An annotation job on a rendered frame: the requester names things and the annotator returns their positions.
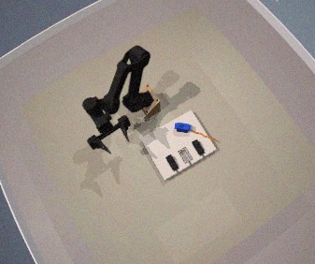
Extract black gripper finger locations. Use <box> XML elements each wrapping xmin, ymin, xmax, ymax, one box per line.
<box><xmin>93</xmin><ymin>139</ymin><xmax>112</xmax><ymax>154</ymax></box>
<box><xmin>119</xmin><ymin>122</ymin><xmax>129</xmax><ymax>142</ymax></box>

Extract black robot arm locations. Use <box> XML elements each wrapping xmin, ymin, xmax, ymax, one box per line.
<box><xmin>82</xmin><ymin>46</ymin><xmax>154</xmax><ymax>134</ymax></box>

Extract blue micro servo with orange cable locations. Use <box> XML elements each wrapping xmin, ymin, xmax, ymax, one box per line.
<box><xmin>175</xmin><ymin>123</ymin><xmax>216</xmax><ymax>141</ymax></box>

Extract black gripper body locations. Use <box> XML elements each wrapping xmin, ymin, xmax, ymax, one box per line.
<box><xmin>87</xmin><ymin>115</ymin><xmax>131</xmax><ymax>150</ymax></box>

